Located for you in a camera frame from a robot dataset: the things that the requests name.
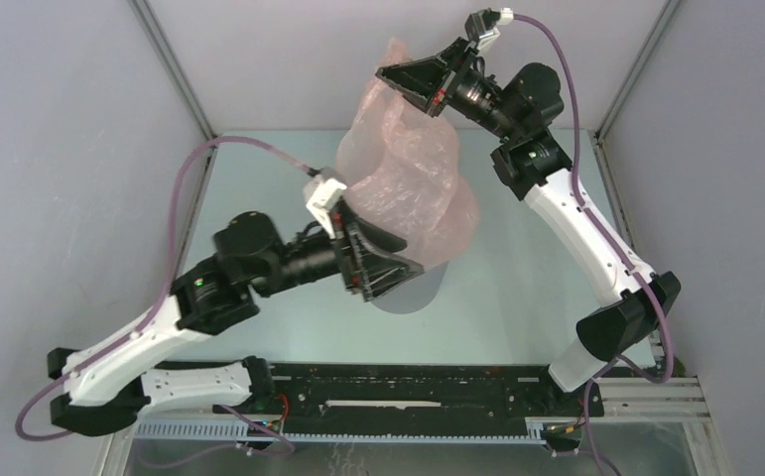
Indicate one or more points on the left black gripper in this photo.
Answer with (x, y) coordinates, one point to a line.
(381, 272)

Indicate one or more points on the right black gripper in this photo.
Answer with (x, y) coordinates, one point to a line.
(425, 78)

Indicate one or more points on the grey trash bin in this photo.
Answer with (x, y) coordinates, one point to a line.
(415, 294)

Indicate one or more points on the pink plastic trash bag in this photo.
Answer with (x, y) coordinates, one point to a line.
(402, 171)

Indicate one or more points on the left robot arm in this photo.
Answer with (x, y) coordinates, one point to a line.
(111, 385)

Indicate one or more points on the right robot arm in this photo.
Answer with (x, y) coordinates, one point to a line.
(632, 296)

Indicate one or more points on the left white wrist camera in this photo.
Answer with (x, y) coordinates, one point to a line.
(321, 194)

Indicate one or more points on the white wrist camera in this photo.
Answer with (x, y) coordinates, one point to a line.
(482, 27)
(321, 194)

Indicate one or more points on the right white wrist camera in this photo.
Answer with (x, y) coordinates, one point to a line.
(482, 27)

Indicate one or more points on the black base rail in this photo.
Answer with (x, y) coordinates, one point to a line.
(428, 401)

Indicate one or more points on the right aluminium frame post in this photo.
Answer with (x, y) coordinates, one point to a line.
(654, 39)

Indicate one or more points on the aluminium frame post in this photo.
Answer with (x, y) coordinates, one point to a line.
(149, 21)
(654, 39)

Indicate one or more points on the left aluminium frame post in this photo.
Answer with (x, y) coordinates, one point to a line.
(149, 21)

